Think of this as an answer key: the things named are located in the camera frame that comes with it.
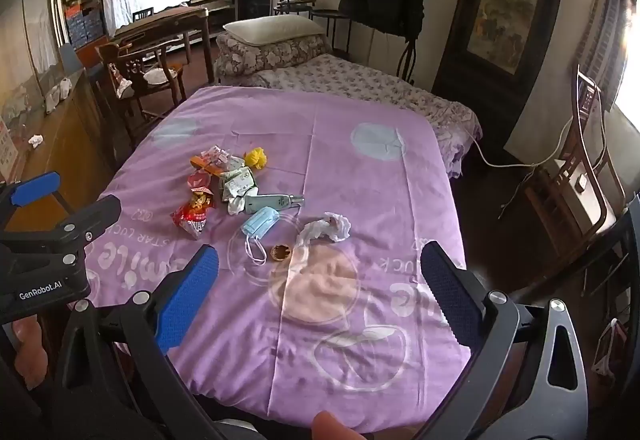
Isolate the red snack packet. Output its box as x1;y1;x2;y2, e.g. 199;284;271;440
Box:
170;187;215;241

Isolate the slatted wooden chair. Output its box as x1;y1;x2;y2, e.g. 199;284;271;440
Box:
522;64;626;245

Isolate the dark wooden desk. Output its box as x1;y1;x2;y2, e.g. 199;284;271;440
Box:
111;6;210;70

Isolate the green and white carton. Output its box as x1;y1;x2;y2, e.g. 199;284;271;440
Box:
220;167;258;188

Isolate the folded floral quilt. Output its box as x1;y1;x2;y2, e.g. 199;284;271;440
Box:
214;32;333;80

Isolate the person's right hand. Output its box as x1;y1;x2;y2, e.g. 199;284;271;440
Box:
311;410;368;440

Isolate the person's left hand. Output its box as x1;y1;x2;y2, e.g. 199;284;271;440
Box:
10;319;51;392

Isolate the floral bed sheet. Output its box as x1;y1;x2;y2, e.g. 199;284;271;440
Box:
245;52;483;178

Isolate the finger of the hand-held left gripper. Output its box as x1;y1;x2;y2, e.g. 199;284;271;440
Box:
0;171;62;221
0;194;122;271

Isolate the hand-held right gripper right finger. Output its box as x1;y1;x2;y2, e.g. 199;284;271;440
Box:
420;241;591;440

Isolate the orange box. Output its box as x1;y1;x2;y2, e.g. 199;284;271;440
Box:
189;156;226;175

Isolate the framed landscape painting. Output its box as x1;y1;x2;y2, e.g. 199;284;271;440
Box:
432;0;568;111

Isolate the carved wooden armchair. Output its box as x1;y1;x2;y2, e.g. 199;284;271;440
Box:
95;38;188;145

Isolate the white pillow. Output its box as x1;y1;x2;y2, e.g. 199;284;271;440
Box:
222;16;326;45

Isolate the blue face mask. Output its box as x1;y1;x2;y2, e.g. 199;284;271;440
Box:
241;206;281;265

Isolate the red and white bag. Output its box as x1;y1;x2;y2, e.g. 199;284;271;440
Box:
592;317;631;376

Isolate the stack of storage boxes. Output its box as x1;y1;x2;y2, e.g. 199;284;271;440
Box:
57;0;108;50

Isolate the wooden cabinet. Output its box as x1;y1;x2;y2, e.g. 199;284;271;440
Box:
0;67;121;231

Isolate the white cable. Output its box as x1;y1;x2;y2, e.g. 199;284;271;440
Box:
460;115;576;171

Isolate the striped curtain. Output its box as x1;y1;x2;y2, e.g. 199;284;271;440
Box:
572;0;631;113

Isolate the large white tissue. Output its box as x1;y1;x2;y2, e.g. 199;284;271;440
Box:
295;212;352;248

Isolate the black round side table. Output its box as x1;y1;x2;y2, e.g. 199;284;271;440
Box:
308;8;353;38

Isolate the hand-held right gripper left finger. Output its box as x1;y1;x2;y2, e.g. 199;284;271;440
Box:
55;244;261;440

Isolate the purple printed blanket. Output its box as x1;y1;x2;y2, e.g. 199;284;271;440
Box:
89;86;473;433

